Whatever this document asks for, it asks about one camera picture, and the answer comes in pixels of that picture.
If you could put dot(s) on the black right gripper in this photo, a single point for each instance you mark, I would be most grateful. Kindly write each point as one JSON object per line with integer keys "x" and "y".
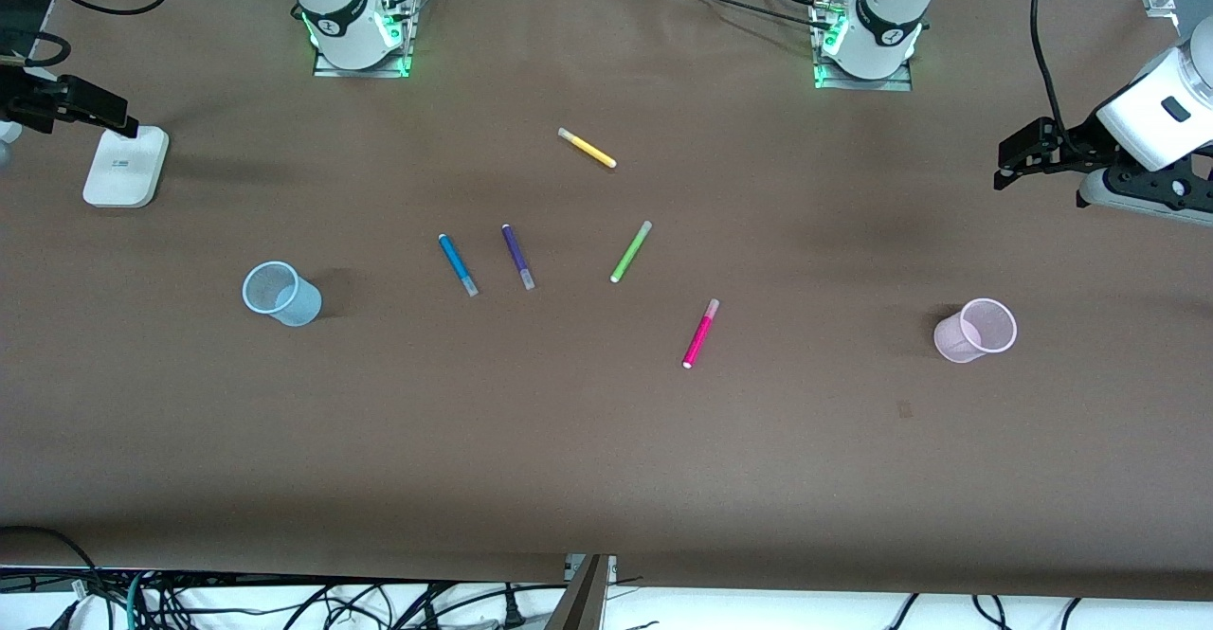
{"x": 30, "y": 99}

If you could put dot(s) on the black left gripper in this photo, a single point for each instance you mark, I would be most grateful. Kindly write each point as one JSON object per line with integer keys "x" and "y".
{"x": 1077, "y": 148}

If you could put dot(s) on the pink marker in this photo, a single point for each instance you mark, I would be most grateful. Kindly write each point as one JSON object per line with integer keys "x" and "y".
{"x": 700, "y": 333}

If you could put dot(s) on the blue marker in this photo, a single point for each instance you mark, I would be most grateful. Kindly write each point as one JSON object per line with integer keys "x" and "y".
{"x": 458, "y": 264}

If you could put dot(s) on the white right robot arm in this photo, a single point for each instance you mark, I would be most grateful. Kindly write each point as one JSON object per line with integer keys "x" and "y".
{"x": 336, "y": 5}

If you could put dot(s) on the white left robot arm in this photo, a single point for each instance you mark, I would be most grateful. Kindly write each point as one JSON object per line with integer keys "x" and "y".
{"x": 1151, "y": 104}

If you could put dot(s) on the white flat box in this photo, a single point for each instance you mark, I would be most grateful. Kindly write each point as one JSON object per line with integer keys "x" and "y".
{"x": 123, "y": 170}

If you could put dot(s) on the translucent pink plastic cup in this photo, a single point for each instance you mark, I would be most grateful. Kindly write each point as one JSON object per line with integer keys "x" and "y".
{"x": 976, "y": 332}

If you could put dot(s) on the translucent blue plastic cup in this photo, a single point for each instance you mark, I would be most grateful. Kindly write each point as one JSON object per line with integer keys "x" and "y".
{"x": 284, "y": 296}

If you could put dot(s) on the green marker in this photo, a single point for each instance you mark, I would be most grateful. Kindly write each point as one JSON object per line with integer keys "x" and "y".
{"x": 630, "y": 251}

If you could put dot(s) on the yellow marker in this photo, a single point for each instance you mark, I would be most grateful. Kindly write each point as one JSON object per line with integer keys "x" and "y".
{"x": 589, "y": 148}

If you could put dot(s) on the purple marker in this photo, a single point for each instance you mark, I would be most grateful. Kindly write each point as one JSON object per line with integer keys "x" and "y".
{"x": 517, "y": 256}

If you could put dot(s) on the brown table cover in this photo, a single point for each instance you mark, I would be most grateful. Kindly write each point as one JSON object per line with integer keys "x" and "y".
{"x": 606, "y": 459}

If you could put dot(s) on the grey metal frame beam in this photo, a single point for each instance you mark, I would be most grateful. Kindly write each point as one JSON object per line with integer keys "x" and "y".
{"x": 583, "y": 597}

